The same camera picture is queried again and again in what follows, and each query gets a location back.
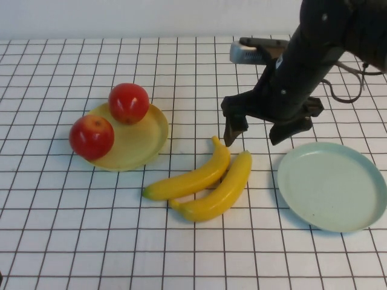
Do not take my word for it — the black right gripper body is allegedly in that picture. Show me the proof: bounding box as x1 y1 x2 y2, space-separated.
246 68 323 123

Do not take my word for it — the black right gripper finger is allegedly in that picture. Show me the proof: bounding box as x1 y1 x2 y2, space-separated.
221 91 250 147
269 117 313 146

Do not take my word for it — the yellow banana green tip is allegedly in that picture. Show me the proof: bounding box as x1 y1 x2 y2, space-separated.
141 135 232 202

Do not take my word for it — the red apple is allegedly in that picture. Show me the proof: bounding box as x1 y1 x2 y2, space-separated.
108 83 150 125
68 114 115 161

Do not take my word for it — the pale green round plate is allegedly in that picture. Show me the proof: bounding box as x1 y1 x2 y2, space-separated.
277 141 387 233

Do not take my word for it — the yellow round plate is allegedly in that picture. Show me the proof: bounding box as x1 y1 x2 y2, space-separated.
80 102 169 172

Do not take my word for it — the white black-grid tablecloth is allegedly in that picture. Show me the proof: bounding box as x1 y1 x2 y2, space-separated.
0 34 387 290

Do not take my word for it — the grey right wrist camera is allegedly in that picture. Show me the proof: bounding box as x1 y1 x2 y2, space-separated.
229 37 290 65

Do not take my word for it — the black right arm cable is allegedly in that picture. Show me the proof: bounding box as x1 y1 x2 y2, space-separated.
320 59 383 104

